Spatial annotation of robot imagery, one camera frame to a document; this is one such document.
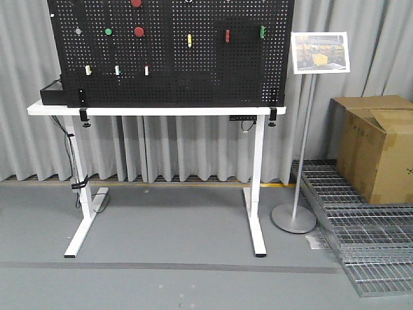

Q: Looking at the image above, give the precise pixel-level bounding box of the lower red push button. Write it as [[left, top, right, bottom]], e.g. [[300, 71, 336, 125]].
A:
[[134, 26, 145, 37]]

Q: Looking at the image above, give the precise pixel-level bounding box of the red push button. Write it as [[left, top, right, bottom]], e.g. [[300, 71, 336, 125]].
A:
[[130, 0, 143, 8], [134, 26, 145, 37]]

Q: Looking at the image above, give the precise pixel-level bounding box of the upper red push button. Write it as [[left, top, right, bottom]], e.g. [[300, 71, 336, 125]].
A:
[[130, 0, 143, 8]]

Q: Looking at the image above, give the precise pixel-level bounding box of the black desk control box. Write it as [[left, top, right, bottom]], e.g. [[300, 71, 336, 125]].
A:
[[229, 115, 257, 121]]

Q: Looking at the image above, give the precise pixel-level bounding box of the grey sign stand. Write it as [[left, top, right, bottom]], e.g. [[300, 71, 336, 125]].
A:
[[270, 74, 317, 234]]

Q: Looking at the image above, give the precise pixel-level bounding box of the black perforated pegboard panel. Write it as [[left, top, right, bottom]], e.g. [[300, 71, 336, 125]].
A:
[[48, 0, 294, 108]]

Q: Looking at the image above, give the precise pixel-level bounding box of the framed photo sign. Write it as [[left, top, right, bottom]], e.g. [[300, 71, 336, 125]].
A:
[[291, 32, 350, 75]]

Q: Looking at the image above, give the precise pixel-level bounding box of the black box on desk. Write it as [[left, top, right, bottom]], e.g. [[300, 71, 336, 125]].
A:
[[39, 76, 68, 106]]

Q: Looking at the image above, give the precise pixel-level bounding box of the brown cardboard box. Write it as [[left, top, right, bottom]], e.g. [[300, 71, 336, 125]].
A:
[[331, 95, 412, 204]]

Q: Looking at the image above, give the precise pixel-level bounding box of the grey curtain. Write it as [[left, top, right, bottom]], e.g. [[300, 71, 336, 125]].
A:
[[1, 1, 412, 183]]

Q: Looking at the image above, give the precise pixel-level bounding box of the metal floor grating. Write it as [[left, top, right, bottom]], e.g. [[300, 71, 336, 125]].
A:
[[301, 160, 412, 297]]

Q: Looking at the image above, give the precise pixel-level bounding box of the right black clamp bracket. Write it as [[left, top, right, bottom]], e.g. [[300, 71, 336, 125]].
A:
[[268, 88, 278, 127]]

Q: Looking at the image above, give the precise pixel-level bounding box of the black clamp bracket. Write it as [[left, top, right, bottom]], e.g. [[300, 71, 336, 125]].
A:
[[78, 88, 91, 128], [268, 88, 278, 127]]

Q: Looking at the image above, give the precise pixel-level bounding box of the yellow toggle switch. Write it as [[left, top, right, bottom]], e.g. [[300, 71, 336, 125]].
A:
[[187, 34, 193, 48]]

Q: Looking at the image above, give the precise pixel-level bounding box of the white standing desk frame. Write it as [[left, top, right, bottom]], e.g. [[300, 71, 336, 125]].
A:
[[27, 100, 287, 258]]

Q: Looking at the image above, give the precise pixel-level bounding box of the red toggle switch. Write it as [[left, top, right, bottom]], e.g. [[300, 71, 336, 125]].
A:
[[225, 29, 230, 43]]

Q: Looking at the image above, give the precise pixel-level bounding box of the white green rocker switch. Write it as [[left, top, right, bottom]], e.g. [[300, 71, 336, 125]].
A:
[[115, 65, 121, 76]]

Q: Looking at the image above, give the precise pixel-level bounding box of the left black clamp bracket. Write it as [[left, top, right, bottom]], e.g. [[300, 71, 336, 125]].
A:
[[78, 88, 91, 128]]

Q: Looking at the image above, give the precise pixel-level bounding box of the black cable on leg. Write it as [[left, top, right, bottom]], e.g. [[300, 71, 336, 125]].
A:
[[50, 115, 107, 214]]

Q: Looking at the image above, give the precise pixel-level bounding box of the green toggle switch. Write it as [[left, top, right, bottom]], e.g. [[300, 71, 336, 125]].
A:
[[259, 25, 266, 39]]

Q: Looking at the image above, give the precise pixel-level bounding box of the white yellow rocker switch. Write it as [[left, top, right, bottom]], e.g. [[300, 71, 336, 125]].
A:
[[85, 65, 92, 76]]

